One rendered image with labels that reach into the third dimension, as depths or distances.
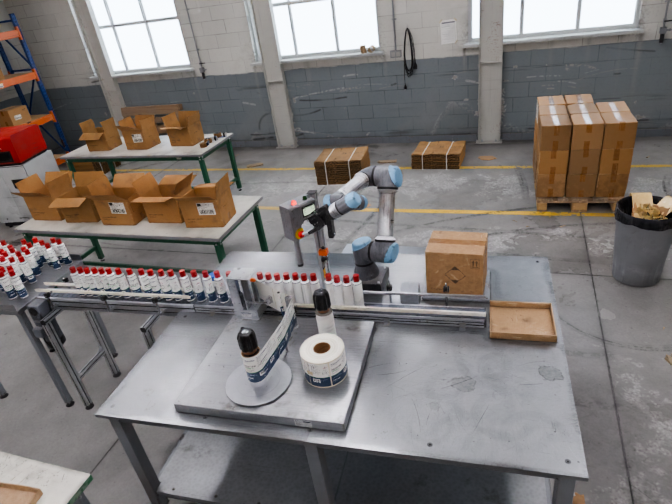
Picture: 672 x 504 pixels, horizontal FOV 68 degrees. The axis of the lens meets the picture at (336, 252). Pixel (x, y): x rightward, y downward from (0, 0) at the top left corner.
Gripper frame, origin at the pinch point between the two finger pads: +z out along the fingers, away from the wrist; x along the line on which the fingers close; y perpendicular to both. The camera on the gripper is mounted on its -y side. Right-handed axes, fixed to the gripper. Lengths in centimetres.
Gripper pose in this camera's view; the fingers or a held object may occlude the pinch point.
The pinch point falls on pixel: (305, 234)
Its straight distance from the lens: 256.3
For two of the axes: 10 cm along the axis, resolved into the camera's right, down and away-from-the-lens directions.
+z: -7.7, 4.3, 4.8
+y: -6.0, -7.5, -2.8
